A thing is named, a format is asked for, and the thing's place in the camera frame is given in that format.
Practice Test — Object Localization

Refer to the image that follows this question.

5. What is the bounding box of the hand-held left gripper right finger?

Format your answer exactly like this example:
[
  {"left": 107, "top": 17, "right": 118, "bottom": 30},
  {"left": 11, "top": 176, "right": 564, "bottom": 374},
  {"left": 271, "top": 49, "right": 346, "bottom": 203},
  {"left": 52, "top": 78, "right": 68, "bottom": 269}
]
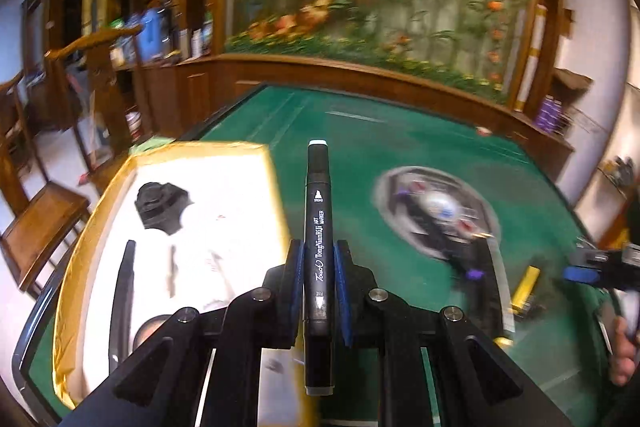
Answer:
[{"left": 334, "top": 239, "right": 573, "bottom": 427}]

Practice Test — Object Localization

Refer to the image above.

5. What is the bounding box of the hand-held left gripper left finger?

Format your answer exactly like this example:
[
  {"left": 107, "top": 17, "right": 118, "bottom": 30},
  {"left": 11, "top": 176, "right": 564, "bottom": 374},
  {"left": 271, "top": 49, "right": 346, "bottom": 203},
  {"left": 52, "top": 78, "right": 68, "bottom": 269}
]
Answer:
[{"left": 77, "top": 239, "right": 306, "bottom": 427}]

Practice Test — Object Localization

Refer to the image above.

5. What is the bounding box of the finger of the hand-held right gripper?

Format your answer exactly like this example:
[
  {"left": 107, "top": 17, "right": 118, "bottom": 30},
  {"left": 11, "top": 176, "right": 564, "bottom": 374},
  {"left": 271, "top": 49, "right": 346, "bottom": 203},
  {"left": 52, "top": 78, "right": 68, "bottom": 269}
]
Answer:
[{"left": 562, "top": 266, "right": 603, "bottom": 286}]

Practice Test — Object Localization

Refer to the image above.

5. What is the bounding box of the black marker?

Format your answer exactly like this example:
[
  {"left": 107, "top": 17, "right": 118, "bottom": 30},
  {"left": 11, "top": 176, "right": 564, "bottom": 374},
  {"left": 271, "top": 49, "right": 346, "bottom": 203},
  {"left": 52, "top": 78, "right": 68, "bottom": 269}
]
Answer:
[{"left": 304, "top": 139, "right": 337, "bottom": 397}]

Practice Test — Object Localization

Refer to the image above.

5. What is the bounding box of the white pen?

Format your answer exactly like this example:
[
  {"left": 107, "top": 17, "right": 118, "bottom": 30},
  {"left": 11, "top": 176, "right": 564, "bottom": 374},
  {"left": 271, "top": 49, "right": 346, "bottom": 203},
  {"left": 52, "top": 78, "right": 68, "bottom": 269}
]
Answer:
[{"left": 487, "top": 234, "right": 518, "bottom": 348}]

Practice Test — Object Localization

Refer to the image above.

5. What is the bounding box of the black pen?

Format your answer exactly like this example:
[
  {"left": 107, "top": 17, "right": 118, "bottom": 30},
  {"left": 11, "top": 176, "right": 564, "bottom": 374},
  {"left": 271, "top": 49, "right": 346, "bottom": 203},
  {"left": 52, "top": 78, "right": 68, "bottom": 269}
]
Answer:
[{"left": 111, "top": 239, "right": 137, "bottom": 360}]

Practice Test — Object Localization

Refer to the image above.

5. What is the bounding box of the yellow cardboard box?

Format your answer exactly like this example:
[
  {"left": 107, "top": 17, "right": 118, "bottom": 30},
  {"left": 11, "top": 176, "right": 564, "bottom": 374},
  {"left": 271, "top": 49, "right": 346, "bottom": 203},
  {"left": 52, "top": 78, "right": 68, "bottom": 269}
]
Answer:
[{"left": 51, "top": 139, "right": 323, "bottom": 427}]

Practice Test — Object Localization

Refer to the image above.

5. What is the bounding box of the person's right hand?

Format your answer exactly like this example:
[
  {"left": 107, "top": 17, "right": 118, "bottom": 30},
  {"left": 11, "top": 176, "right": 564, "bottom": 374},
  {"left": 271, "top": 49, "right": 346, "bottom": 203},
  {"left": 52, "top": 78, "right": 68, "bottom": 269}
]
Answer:
[{"left": 609, "top": 317, "right": 640, "bottom": 388}]

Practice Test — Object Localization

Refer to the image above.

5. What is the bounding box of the yellow rectangular object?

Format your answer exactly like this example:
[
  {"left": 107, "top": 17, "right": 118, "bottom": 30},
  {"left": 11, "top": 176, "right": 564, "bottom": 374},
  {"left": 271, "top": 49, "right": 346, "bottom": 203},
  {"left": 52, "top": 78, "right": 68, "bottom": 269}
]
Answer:
[{"left": 511, "top": 264, "right": 545, "bottom": 315}]

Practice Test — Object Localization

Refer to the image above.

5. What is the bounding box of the dark shelf clutter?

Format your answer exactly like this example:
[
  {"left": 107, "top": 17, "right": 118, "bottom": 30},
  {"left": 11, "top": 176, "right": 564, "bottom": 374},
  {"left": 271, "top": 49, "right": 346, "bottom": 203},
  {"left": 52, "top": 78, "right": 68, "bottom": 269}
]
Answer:
[{"left": 597, "top": 154, "right": 640, "bottom": 198}]

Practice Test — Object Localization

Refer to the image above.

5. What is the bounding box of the white cloth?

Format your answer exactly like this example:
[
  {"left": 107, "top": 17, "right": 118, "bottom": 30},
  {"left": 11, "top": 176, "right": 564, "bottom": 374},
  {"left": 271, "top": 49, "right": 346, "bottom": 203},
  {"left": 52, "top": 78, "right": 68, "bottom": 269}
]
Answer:
[{"left": 75, "top": 154, "right": 296, "bottom": 388}]

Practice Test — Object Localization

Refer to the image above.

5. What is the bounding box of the table centre control panel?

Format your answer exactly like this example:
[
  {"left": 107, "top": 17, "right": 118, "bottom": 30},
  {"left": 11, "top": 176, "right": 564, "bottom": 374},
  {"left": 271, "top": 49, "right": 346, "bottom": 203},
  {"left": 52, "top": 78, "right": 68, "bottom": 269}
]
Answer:
[{"left": 372, "top": 166, "right": 503, "bottom": 270}]

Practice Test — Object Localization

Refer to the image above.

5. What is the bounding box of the red black tape roll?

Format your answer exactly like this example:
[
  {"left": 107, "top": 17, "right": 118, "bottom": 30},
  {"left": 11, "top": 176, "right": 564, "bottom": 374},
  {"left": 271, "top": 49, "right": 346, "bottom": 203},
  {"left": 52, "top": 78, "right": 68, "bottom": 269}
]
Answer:
[{"left": 131, "top": 314, "right": 173, "bottom": 350}]

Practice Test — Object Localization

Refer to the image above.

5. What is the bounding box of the black round knob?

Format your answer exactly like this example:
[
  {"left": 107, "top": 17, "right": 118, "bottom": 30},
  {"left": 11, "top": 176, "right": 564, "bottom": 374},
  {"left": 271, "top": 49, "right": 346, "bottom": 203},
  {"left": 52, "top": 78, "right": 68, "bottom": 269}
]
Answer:
[{"left": 134, "top": 181, "right": 195, "bottom": 236}]

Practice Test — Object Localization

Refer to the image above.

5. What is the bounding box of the wooden low cabinet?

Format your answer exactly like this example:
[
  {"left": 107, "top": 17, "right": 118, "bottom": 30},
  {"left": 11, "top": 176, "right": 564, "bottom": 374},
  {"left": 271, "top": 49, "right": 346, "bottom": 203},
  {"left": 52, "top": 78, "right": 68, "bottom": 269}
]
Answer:
[{"left": 135, "top": 54, "right": 575, "bottom": 180}]

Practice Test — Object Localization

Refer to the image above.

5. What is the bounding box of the white gold pillar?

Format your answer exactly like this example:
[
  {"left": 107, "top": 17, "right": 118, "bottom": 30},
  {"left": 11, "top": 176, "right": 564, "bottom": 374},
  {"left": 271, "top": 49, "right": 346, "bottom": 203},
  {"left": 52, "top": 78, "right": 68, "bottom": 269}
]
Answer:
[{"left": 514, "top": 4, "right": 548, "bottom": 112}]

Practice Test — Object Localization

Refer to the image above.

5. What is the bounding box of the wooden chair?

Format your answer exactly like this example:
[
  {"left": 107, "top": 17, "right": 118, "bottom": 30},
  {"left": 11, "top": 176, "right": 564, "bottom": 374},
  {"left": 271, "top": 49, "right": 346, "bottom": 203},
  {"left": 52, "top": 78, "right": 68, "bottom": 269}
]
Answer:
[
  {"left": 0, "top": 72, "right": 92, "bottom": 293},
  {"left": 44, "top": 24, "right": 151, "bottom": 172}
]

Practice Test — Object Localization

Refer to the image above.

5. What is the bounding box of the blue thermos jug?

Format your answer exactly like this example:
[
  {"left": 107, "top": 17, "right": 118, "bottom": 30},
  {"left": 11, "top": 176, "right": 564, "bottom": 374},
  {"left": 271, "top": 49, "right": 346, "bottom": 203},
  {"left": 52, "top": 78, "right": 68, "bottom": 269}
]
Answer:
[{"left": 139, "top": 7, "right": 168, "bottom": 62}]

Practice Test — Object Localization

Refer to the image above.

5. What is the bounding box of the wire basket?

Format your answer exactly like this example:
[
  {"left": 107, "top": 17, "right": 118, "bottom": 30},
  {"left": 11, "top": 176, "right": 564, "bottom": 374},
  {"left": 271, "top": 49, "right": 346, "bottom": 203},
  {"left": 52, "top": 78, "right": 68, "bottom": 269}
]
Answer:
[{"left": 562, "top": 107, "right": 608, "bottom": 140}]

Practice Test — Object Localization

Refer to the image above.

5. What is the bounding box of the brown wall shelf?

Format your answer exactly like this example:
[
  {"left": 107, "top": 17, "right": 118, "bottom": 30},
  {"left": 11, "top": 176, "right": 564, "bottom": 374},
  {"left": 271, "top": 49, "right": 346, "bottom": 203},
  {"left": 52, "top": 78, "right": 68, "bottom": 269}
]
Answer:
[{"left": 550, "top": 67, "right": 593, "bottom": 100}]

